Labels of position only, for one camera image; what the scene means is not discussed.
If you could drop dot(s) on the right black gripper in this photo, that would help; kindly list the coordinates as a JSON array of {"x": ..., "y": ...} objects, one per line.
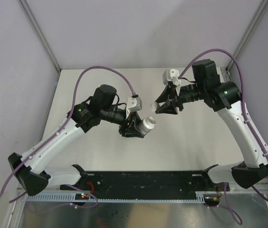
[{"x": 169, "y": 91}]

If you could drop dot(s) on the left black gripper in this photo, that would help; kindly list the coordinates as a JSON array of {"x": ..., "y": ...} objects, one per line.
[{"x": 132, "y": 131}]

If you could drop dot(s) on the white pill bottle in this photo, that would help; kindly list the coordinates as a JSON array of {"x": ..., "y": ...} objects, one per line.
[{"x": 147, "y": 124}]

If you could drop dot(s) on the white bottle cap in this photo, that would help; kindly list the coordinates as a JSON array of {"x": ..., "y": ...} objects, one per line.
[{"x": 154, "y": 106}]

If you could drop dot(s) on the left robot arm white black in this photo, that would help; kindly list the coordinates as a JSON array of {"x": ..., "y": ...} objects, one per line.
[{"x": 31, "y": 168}]

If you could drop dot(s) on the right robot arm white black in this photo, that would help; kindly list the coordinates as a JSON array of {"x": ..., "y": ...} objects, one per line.
[{"x": 224, "y": 98}]

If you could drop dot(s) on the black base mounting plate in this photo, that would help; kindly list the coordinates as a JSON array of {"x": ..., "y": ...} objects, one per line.
[{"x": 148, "y": 183}]

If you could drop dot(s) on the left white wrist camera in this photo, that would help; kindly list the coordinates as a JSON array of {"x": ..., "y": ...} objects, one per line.
[{"x": 134, "y": 104}]

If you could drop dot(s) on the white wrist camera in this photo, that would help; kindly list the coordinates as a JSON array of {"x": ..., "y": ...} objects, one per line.
[
  {"x": 134, "y": 104},
  {"x": 172, "y": 75}
]

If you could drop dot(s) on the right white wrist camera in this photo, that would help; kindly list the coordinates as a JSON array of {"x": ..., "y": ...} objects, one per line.
[{"x": 172, "y": 75}]

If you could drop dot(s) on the grey slotted cable duct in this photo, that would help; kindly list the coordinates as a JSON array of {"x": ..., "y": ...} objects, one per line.
[{"x": 80, "y": 197}]

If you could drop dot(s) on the right aluminium frame post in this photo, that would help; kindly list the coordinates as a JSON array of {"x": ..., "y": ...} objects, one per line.
[{"x": 251, "y": 28}]

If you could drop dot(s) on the aluminium frame post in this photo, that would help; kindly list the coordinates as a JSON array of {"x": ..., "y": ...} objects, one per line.
[
  {"x": 251, "y": 28},
  {"x": 39, "y": 33}
]

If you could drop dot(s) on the left aluminium frame post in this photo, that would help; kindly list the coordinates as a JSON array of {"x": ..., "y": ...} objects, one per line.
[{"x": 39, "y": 33}]

